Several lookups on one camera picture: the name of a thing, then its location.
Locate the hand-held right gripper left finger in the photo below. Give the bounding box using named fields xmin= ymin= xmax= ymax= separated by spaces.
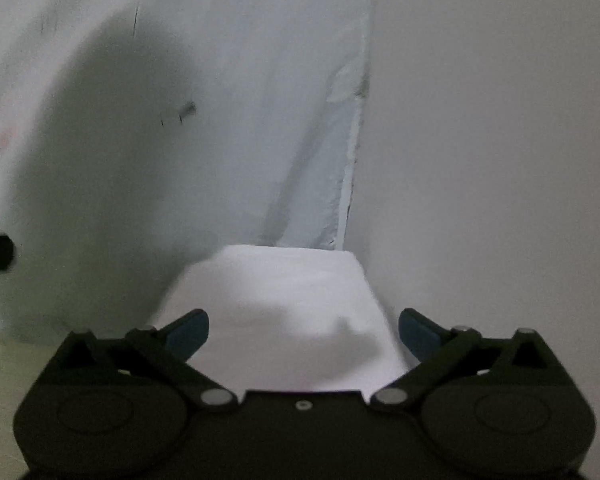
xmin=54 ymin=308 xmax=239 ymax=413

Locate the light blue wall covering sheet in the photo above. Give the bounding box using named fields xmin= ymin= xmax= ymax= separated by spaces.
xmin=130 ymin=0 xmax=373 ymax=252

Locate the white cloth garment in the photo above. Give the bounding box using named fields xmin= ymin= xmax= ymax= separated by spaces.
xmin=150 ymin=244 xmax=412 ymax=394

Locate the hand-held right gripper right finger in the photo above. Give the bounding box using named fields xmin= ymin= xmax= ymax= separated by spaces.
xmin=371 ymin=308 xmax=564 ymax=414

